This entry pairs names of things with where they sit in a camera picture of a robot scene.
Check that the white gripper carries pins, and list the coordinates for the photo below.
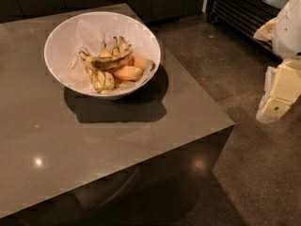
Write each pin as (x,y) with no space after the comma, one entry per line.
(289,32)

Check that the brown spotted banana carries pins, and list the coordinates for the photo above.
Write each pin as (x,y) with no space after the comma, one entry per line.
(105,60)

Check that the white bowl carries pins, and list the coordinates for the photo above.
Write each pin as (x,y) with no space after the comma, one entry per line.
(61,44)

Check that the dark radiator grille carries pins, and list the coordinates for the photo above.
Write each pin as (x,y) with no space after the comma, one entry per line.
(246,16)

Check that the orange fruit right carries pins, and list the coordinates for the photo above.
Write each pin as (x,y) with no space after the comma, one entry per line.
(140,63)

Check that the orange fruit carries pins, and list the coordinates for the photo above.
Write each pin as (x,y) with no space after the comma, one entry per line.
(140,63)
(127,73)

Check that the orange fruit front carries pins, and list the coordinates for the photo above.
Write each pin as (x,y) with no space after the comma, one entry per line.
(127,73)

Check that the white paper liner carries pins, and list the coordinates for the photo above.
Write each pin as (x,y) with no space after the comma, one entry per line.
(91,35)

